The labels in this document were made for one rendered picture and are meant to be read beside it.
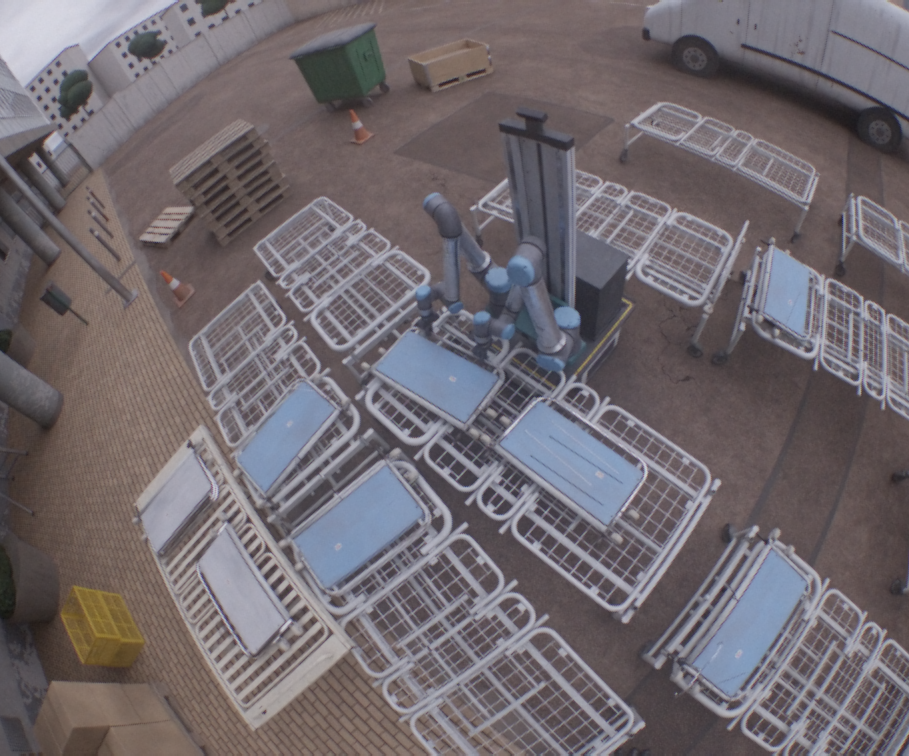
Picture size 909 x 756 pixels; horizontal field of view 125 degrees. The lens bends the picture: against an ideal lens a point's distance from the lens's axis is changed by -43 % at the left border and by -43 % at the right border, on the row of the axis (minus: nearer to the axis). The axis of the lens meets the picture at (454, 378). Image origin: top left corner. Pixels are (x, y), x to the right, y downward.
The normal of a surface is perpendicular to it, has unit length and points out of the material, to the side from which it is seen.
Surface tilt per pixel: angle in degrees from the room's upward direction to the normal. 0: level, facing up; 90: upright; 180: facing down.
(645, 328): 0
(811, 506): 0
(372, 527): 7
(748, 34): 88
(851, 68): 88
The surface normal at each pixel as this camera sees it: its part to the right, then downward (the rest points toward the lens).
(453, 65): 0.44, 0.73
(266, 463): -0.14, -0.43
